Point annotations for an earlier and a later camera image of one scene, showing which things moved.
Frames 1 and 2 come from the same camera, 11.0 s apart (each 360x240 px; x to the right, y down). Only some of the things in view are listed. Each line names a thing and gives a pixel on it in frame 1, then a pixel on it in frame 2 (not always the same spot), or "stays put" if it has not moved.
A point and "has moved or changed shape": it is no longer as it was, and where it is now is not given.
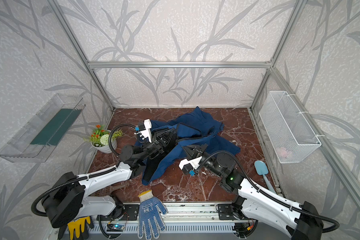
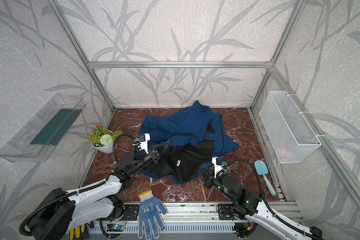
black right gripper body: x=198 y=156 -> x=207 y=176
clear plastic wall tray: x=36 y=142 stays put
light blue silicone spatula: x=262 y=169 stays put
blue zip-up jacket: x=194 y=128 has moved or changed shape
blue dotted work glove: x=150 y=215 stays put
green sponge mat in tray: x=54 y=131 stays put
